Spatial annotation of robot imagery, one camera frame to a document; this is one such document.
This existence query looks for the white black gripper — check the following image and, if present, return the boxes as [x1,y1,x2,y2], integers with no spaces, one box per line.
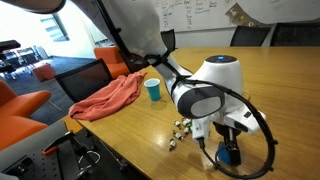
[210,105,260,166]

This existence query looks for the blue plastic jar lid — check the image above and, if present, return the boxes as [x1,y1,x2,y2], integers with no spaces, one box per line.
[218,143,231,165]

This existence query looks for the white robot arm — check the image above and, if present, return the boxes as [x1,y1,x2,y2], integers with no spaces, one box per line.
[1,0,267,144]

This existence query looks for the green white wrapped candy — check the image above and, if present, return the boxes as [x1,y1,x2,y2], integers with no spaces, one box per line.
[173,130,184,141]
[169,139,176,152]
[184,126,192,135]
[173,120,181,129]
[182,118,191,127]

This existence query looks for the blue plastic cup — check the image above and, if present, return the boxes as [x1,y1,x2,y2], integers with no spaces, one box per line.
[144,78,161,101]

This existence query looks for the orange red cloth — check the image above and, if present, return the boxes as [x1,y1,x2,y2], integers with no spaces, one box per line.
[68,71,146,121]

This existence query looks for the orange armchair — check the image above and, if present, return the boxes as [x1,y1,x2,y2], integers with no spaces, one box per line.
[94,46,130,79]

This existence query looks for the whiteboard with writing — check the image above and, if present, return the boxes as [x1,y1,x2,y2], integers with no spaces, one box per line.
[151,0,320,32]

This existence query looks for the black mesh office chair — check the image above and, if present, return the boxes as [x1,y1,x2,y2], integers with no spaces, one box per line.
[55,59,113,102]

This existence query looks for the orange ottoman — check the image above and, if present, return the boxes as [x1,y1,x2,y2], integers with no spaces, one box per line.
[32,64,56,82]

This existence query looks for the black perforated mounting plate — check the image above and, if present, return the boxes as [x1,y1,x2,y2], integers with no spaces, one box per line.
[0,121,80,180]

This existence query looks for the orange lounge chair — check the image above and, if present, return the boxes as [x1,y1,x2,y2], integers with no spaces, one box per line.
[0,81,51,150]

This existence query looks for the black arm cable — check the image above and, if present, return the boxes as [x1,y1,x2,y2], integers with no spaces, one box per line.
[96,0,278,180]

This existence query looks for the white cable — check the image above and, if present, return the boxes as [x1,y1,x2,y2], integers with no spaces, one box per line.
[77,150,102,174]

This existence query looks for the orange handled clamp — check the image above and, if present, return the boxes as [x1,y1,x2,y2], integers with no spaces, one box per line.
[42,131,74,156]

